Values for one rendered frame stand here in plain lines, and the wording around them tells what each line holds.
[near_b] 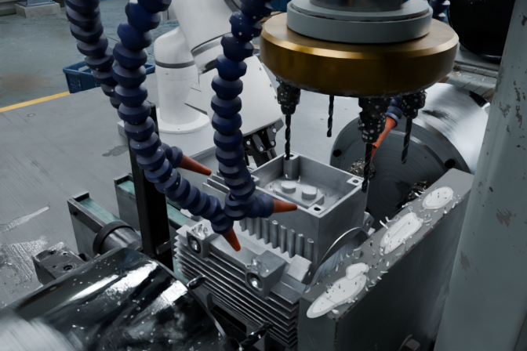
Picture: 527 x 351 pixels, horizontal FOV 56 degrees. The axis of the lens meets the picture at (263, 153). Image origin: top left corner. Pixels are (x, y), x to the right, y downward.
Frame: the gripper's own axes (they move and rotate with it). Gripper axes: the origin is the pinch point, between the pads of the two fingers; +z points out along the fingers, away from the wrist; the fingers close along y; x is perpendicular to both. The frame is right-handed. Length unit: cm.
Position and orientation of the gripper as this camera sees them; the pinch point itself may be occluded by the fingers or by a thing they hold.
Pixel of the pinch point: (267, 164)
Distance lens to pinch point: 70.3
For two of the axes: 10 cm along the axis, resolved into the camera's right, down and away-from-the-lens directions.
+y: -6.8, 3.4, -6.5
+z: 3.7, 9.2, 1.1
